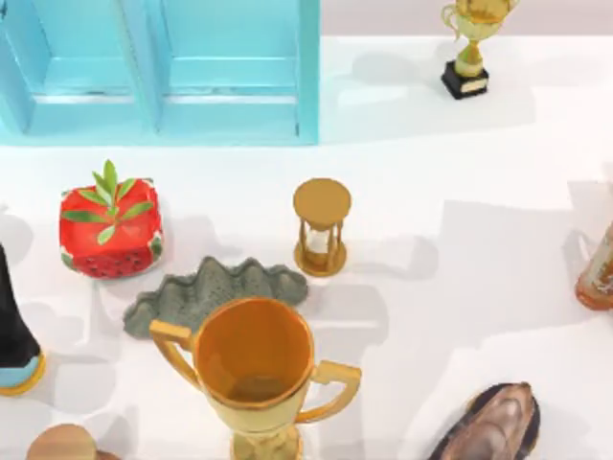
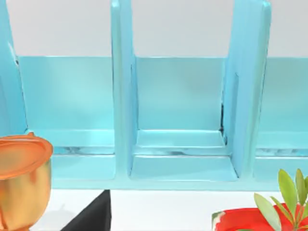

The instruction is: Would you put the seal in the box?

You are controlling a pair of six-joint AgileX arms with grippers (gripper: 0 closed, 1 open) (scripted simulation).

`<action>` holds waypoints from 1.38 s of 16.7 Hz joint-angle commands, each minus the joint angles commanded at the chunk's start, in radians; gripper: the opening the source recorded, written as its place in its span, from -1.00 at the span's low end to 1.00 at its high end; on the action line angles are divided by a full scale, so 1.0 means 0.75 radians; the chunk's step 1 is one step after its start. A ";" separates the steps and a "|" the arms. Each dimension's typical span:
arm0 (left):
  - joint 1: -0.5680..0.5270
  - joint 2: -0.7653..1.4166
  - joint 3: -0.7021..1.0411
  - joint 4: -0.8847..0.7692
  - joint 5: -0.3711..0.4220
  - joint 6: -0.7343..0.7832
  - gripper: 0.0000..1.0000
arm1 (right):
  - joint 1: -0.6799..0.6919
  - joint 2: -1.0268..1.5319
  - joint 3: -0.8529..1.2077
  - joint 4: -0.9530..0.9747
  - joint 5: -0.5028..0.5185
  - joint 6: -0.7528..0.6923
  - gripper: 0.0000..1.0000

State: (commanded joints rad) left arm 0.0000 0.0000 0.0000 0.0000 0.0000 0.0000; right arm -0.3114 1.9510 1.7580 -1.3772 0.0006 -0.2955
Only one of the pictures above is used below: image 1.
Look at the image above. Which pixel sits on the wooden hourglass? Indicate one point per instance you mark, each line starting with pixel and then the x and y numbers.
pixel 321 225

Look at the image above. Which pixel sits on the grey mountain-shaped ornament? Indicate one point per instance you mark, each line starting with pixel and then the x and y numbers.
pixel 215 297

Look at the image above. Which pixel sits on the large gold trophy cup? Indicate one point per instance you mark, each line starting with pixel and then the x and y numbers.
pixel 254 364

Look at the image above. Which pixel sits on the light blue rack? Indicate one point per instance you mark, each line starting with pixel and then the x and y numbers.
pixel 191 72

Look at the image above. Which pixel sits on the red watermelon plant pot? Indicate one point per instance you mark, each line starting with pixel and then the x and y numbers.
pixel 110 235

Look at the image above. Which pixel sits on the small gold trophy black base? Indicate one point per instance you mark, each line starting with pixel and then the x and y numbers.
pixel 468 57

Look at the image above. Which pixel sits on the brown leather shoe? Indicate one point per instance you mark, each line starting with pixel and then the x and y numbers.
pixel 493 426

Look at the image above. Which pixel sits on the orange bottle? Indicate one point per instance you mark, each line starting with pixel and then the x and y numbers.
pixel 598 282

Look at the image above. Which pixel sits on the black bottle with blue base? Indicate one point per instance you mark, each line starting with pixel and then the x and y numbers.
pixel 14 335

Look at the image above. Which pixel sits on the round wooden-topped object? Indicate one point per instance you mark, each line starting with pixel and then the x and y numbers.
pixel 60 443

